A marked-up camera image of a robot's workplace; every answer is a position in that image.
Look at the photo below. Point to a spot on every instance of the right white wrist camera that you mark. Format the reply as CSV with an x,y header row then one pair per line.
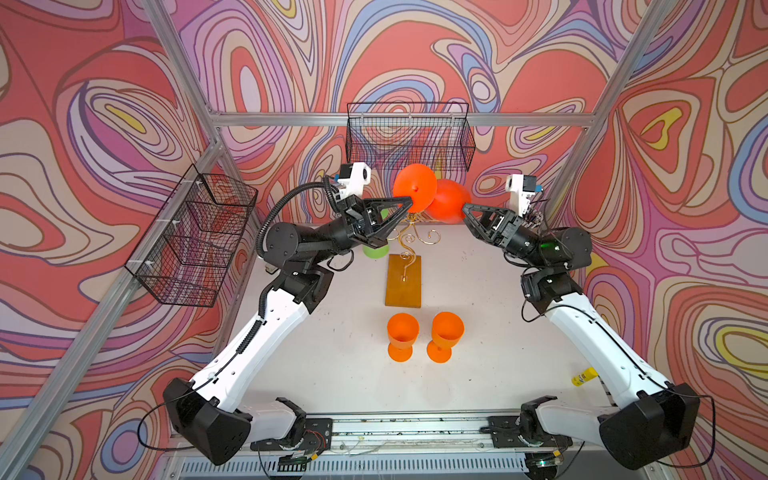
x,y
521,189

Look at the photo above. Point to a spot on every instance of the black wire basket wall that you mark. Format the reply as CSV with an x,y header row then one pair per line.
x,y
391,135
200,228

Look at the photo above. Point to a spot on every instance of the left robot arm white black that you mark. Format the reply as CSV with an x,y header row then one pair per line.
x,y
206,410

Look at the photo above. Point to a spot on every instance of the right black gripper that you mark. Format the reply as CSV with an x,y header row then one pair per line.
x,y
502,228

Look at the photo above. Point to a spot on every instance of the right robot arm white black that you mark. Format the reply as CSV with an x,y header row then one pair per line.
x,y
650,418

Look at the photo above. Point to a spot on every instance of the metal base rail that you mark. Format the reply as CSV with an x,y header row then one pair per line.
x,y
411,445

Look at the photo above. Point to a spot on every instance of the orange wine glass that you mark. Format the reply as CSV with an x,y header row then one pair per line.
x,y
403,330
447,330

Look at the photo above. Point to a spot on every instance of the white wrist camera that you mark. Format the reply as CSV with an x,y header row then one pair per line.
x,y
521,189
352,180

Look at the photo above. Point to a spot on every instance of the black wire basket left wall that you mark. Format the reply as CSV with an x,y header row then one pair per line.
x,y
200,228

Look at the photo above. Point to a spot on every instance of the red wine glass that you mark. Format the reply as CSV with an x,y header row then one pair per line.
x,y
442,199

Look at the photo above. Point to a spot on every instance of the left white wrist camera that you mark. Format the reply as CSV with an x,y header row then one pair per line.
x,y
352,180

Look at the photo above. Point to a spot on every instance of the gold rack on wooden base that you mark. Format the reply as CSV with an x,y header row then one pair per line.
x,y
404,272

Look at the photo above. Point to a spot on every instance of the green wine glass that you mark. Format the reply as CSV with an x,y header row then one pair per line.
x,y
376,253

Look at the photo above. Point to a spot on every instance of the yellow glue stick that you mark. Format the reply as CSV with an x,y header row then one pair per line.
x,y
585,376

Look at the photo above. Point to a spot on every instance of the black wire basket back wall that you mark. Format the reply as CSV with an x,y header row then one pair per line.
x,y
391,135

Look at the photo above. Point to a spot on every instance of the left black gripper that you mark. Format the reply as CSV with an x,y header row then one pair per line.
x,y
361,226

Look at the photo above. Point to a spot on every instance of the orange wine glass front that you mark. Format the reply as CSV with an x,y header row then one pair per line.
x,y
447,330

